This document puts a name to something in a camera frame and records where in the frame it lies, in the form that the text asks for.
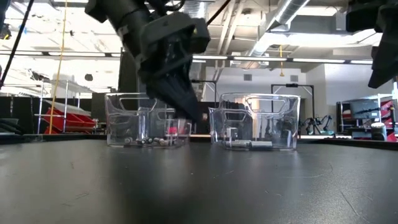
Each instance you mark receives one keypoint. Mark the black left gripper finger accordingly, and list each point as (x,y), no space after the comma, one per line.
(191,99)
(164,93)

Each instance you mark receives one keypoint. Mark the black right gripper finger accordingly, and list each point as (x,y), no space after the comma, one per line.
(385,65)

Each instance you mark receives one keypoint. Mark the clear plastic bin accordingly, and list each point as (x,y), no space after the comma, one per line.
(280,124)
(124,118)

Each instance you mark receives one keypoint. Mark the white battery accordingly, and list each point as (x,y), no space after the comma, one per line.
(239,144)
(261,144)

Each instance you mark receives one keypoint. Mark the small black robot arm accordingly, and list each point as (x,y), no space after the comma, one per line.
(317,124)

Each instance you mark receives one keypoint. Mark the small yellow tag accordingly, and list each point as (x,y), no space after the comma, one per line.
(195,30)

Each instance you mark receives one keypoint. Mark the red container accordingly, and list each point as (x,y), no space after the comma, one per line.
(172,130)

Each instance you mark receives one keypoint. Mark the long ceiling light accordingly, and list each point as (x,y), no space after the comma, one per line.
(259,58)
(211,57)
(318,60)

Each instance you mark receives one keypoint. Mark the red equipment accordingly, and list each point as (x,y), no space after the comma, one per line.
(390,112)

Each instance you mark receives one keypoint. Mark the dark monitor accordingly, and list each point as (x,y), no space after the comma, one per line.
(364,109)

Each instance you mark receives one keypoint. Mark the white grey cylinder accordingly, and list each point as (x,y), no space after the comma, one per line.
(378,130)

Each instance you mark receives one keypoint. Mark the black shelf unit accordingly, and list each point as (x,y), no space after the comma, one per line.
(342,121)

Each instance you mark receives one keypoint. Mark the small black round device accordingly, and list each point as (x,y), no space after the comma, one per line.
(88,77)

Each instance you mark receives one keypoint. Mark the black table mat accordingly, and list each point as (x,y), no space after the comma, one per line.
(199,186)

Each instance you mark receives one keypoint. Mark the red storage bins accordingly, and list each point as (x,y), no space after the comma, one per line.
(71,119)

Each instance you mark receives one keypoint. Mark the metal shelf rack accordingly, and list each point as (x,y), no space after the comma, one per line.
(65,93)

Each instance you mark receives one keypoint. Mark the black yellow hanging device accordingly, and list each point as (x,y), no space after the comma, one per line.
(4,31)

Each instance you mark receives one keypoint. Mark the black background frame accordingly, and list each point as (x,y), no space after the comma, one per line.
(292,85)
(205,81)

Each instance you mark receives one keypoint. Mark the silver smooth ceiling duct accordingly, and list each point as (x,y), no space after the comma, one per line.
(280,21)

